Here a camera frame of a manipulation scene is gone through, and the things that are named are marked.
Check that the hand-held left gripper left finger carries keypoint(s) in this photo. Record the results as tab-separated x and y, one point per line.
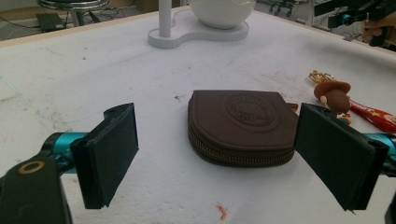
106	155

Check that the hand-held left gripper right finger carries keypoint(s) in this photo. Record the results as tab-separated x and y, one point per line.
336	155

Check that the brown leather coin purse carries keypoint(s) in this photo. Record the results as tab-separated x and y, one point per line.
236	130

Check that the white key stand with bowl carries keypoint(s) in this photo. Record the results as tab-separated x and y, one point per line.
193	34

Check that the white foam mat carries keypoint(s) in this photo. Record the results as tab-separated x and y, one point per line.
93	77

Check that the wooden table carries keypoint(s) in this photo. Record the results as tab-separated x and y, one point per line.
18	41

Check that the black round stool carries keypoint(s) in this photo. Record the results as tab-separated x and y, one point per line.
74	4

